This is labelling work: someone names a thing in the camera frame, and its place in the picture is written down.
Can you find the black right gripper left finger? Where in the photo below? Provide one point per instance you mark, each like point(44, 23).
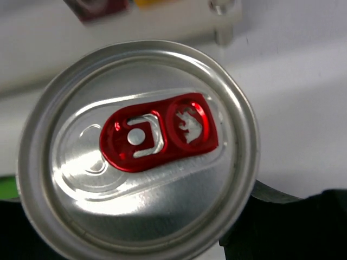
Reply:
point(18, 239)

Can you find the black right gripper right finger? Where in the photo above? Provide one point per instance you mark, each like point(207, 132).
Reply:
point(276, 225)

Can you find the blue silver energy drink can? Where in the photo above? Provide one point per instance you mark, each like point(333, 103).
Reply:
point(139, 150)

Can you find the white two-tier shelf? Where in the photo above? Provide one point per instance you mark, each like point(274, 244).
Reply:
point(40, 38)

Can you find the short green glass bottle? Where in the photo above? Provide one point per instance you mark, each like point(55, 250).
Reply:
point(8, 188)

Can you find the purple grape juice carton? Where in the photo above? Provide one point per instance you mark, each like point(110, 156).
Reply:
point(87, 11)

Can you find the yellow pineapple juice carton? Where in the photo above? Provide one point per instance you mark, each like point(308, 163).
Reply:
point(150, 3)

